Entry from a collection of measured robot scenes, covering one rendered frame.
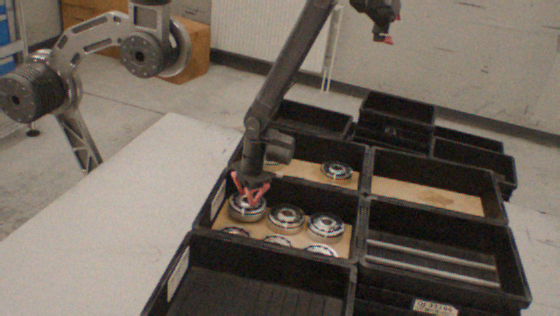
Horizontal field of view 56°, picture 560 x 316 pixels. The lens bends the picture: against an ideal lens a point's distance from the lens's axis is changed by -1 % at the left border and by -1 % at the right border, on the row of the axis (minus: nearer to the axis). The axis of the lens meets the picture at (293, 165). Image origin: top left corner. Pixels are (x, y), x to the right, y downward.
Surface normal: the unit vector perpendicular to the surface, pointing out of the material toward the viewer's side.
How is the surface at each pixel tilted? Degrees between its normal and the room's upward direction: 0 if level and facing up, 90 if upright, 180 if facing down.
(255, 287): 0
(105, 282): 0
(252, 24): 90
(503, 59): 90
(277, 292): 0
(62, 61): 90
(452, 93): 90
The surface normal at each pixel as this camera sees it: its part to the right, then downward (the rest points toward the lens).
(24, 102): -0.29, 0.46
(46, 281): 0.14, -0.85
